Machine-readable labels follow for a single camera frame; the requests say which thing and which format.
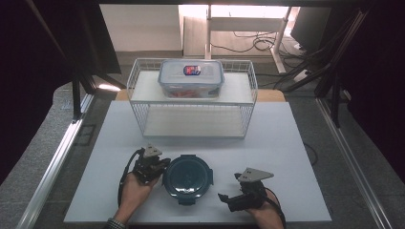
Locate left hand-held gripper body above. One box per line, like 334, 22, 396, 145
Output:
133, 143, 166, 185

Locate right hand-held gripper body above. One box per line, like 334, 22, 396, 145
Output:
226, 167, 275, 213

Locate round dark green lidded container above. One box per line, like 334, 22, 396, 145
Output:
161, 154, 215, 206

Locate white wire shelf rack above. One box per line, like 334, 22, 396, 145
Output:
126, 57, 259, 140

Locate clear rectangular lidded container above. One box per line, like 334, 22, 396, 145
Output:
157, 58, 225, 100

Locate person's right hand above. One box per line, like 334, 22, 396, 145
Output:
246, 198, 285, 229

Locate person's left hand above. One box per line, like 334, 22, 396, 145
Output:
114, 173, 160, 223

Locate wooden board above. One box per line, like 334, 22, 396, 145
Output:
115, 89, 287, 103

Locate black metal stand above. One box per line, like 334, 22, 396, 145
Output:
70, 61, 127, 124
281, 8, 372, 129

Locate white cabinet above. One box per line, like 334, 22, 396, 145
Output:
99, 4, 185, 53

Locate black curtain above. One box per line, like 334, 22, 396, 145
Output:
330, 0, 405, 185
0, 0, 122, 185

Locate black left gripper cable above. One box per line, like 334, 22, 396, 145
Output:
117, 148, 145, 208

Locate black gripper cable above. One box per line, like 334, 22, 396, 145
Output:
117, 148, 145, 208
264, 187, 288, 229

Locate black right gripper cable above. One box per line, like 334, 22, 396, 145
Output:
264, 187, 288, 229

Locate thin black cable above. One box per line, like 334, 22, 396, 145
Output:
303, 142, 319, 167

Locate aluminium rail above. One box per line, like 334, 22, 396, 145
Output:
315, 96, 394, 229
15, 94, 96, 229

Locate black floor cables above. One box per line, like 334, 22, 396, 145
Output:
210, 31, 319, 91

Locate white desk frame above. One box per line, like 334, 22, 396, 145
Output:
203, 4, 293, 74

